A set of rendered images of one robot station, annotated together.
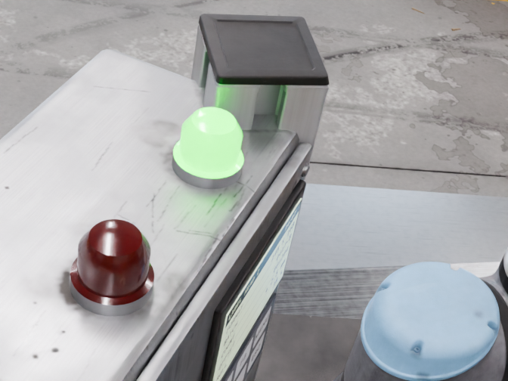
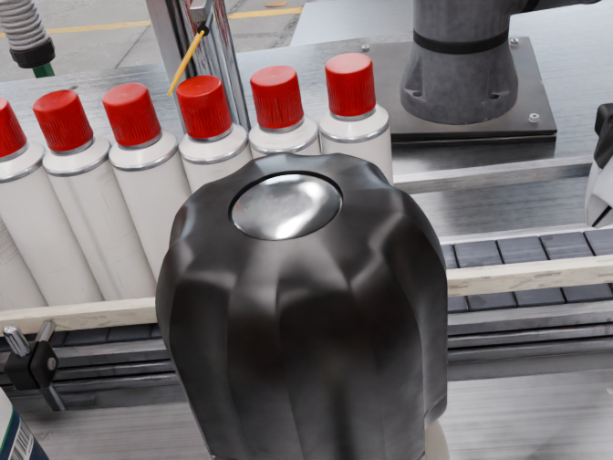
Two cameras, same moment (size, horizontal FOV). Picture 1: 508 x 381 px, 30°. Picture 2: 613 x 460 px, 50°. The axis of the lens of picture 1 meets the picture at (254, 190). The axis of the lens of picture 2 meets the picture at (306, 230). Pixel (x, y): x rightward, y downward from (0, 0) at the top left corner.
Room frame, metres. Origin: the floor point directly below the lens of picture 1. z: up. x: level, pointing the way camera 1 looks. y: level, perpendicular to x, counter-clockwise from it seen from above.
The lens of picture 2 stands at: (-0.16, -0.31, 1.28)
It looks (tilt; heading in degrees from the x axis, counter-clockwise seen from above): 38 degrees down; 26
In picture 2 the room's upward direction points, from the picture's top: 10 degrees counter-clockwise
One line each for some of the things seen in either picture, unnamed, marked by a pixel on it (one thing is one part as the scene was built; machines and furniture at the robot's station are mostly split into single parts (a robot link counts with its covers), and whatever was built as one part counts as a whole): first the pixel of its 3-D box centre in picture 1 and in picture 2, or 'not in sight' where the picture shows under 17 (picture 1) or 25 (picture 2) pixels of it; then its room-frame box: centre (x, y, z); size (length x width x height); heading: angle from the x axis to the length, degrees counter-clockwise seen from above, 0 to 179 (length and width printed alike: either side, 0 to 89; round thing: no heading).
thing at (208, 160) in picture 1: (210, 141); not in sight; (0.27, 0.02, 1.49); 0.03 x 0.03 x 0.02
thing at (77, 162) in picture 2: not in sight; (101, 213); (0.16, 0.03, 0.98); 0.05 x 0.05 x 0.20
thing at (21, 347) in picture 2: not in sight; (47, 360); (0.08, 0.06, 0.89); 0.06 x 0.03 x 0.12; 19
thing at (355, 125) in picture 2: not in sight; (360, 184); (0.23, -0.17, 0.98); 0.05 x 0.05 x 0.20
